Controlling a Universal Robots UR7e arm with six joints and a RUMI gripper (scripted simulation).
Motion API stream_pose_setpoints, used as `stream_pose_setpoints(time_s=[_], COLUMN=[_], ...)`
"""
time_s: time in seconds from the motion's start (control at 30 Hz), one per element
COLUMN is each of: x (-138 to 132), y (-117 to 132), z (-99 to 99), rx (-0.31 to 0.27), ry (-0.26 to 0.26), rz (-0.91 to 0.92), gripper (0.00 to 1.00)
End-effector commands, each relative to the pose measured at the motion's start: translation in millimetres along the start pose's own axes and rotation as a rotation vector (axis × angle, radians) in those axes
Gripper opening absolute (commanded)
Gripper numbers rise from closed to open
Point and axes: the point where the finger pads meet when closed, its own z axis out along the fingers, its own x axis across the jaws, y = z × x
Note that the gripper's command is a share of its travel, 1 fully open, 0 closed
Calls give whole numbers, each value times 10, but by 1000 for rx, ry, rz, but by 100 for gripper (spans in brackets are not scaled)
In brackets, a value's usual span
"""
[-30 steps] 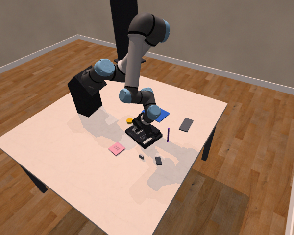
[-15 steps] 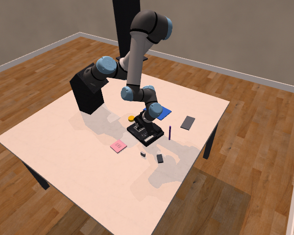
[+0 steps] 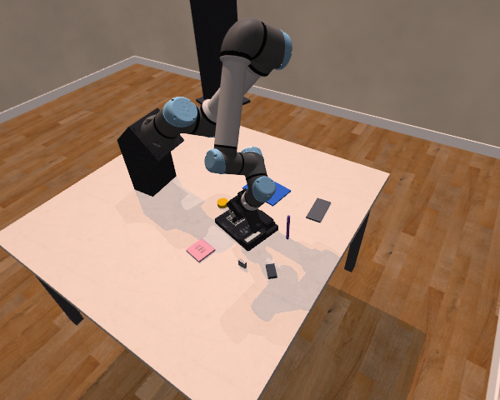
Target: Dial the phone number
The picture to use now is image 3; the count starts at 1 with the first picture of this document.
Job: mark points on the orange short cylinder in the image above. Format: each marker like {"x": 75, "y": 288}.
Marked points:
{"x": 222, "y": 202}

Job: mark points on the pink sticky note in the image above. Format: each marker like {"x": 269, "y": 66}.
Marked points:
{"x": 200, "y": 250}

